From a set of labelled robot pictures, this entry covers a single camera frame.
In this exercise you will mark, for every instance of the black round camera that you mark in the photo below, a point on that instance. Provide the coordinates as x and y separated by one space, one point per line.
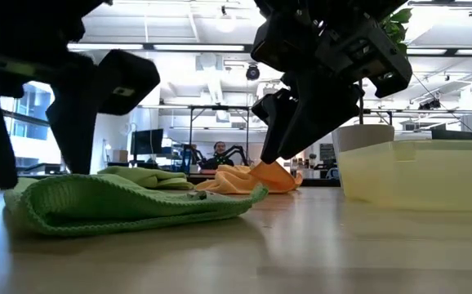
252 72

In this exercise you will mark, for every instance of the cardboard box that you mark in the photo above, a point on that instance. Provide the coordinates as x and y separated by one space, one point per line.
120 156

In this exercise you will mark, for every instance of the green microfiber towel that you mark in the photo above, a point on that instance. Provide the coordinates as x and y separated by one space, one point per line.
150 175
117 204

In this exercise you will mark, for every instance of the translucent yellow plastic bin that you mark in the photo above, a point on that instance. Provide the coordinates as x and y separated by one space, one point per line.
424 175

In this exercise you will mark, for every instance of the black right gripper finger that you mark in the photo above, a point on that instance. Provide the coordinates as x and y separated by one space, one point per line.
326 114
274 130

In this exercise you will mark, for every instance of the ceiling light strip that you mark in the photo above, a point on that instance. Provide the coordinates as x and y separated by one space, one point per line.
464 52
179 47

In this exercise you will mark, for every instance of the orange microfiber towel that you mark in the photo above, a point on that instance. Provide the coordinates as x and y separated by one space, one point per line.
236 179

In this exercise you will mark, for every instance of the potted plant in white pot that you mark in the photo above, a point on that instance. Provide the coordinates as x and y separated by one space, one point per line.
362 136

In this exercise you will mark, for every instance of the black computer monitor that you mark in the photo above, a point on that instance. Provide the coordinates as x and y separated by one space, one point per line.
452 134
146 142

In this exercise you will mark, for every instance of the person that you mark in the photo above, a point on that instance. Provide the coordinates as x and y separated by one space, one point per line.
219 149

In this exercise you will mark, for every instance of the black metal gantry frame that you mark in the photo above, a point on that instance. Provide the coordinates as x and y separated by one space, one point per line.
219 108

